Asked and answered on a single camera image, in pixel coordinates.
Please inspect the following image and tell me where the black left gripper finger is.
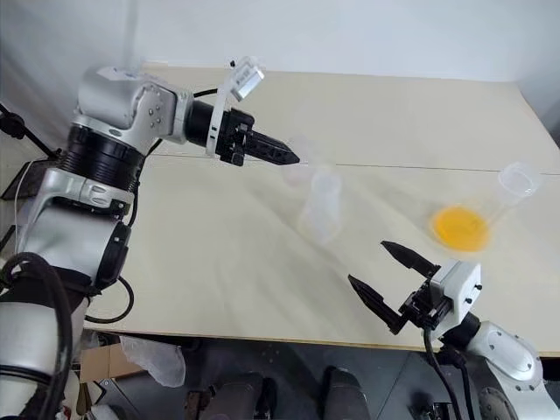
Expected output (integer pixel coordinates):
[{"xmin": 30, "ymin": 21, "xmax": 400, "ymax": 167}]
[
  {"xmin": 251, "ymin": 129, "xmax": 301, "ymax": 163},
  {"xmin": 250, "ymin": 142, "xmax": 300, "ymax": 167}
]

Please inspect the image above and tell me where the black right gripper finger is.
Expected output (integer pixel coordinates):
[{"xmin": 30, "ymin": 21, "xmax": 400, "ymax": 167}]
[
  {"xmin": 347, "ymin": 274, "xmax": 409, "ymax": 337},
  {"xmin": 380, "ymin": 240, "xmax": 442, "ymax": 280}
]

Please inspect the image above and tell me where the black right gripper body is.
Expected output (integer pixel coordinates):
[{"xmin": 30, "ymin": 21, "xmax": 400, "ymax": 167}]
[{"xmin": 399, "ymin": 278, "xmax": 451, "ymax": 330}]

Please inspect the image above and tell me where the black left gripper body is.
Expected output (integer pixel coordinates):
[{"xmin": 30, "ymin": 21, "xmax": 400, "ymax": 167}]
[{"xmin": 214, "ymin": 108, "xmax": 256, "ymax": 167}]

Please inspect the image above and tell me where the clear flask with orange liquid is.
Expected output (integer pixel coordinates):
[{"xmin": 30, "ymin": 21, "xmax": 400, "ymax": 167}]
[{"xmin": 426, "ymin": 161, "xmax": 544, "ymax": 257}]

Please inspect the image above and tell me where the small clear plastic cup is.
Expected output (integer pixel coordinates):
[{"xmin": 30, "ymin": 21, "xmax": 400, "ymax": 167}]
[{"xmin": 282, "ymin": 135, "xmax": 326, "ymax": 190}]

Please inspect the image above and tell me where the dark rounded shape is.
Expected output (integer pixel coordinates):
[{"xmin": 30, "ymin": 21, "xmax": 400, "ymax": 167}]
[{"xmin": 322, "ymin": 364, "xmax": 375, "ymax": 420}]

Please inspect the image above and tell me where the black tripod stand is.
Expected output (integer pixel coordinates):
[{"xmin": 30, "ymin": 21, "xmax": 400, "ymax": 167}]
[{"xmin": 0, "ymin": 101, "xmax": 63, "ymax": 162}]

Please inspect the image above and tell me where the black flat board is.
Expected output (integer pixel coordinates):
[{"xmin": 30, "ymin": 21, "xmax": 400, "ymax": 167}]
[{"xmin": 0, "ymin": 158, "xmax": 50, "ymax": 203}]

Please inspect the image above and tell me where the clear plastic bag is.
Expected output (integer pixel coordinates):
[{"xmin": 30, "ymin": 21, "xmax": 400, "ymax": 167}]
[{"xmin": 118, "ymin": 333, "xmax": 188, "ymax": 389}]

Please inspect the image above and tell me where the brown cardboard box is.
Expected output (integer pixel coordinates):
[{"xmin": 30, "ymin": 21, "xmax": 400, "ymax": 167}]
[{"xmin": 80, "ymin": 342, "xmax": 148, "ymax": 387}]

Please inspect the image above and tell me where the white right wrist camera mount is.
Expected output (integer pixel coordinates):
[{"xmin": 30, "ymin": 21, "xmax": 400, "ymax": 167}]
[{"xmin": 430, "ymin": 259, "xmax": 483, "ymax": 328}]

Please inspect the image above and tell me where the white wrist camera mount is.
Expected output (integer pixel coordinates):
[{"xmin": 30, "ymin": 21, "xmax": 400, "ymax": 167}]
[
  {"xmin": 204, "ymin": 55, "xmax": 267, "ymax": 158},
  {"xmin": 430, "ymin": 259, "xmax": 483, "ymax": 328}
]

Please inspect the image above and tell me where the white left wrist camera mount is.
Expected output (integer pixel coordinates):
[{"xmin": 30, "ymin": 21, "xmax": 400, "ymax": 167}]
[{"xmin": 204, "ymin": 55, "xmax": 267, "ymax": 158}]

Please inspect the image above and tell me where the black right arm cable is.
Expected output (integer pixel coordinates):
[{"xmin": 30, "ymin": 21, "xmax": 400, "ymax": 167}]
[
  {"xmin": 421, "ymin": 325, "xmax": 454, "ymax": 420},
  {"xmin": 440, "ymin": 343, "xmax": 474, "ymax": 420}
]

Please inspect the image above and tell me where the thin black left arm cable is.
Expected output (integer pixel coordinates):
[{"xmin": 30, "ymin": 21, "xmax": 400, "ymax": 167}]
[{"xmin": 84, "ymin": 276, "xmax": 136, "ymax": 326}]

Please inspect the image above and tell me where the thin white cable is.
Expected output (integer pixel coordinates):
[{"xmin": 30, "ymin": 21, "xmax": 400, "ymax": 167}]
[{"xmin": 11, "ymin": 160, "xmax": 39, "ymax": 253}]

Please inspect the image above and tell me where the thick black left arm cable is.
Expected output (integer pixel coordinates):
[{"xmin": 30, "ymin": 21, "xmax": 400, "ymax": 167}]
[{"xmin": 0, "ymin": 252, "xmax": 74, "ymax": 420}]

